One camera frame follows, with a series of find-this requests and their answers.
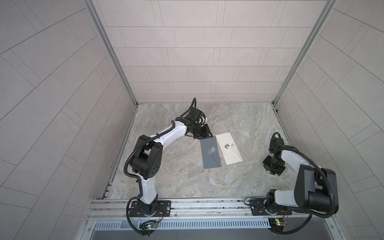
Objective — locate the circuit board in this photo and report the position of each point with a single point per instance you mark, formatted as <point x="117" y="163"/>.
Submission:
<point x="149" y="225"/>
<point x="277" y="225"/>

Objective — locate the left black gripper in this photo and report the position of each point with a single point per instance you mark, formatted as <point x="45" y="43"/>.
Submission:
<point x="204" y="134"/>

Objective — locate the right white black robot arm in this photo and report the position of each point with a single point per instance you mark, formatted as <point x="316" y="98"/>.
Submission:
<point x="315" y="190"/>

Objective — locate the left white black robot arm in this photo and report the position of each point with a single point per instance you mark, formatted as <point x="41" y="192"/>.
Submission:
<point x="145" y="160"/>

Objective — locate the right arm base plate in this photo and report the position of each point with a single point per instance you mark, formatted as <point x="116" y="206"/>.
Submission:
<point x="259" y="207"/>

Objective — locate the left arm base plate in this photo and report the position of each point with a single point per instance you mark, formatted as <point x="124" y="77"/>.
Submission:
<point x="156" y="209"/>

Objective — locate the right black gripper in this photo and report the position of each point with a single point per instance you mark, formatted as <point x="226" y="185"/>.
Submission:
<point x="274" y="172"/>

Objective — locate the cream envelope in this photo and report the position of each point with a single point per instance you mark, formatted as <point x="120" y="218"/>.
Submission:
<point x="229" y="149"/>

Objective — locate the left circuit board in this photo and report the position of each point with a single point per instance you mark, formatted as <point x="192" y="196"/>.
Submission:
<point x="149" y="225"/>

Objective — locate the right circuit board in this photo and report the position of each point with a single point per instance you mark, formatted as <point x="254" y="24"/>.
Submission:
<point x="277" y="225"/>

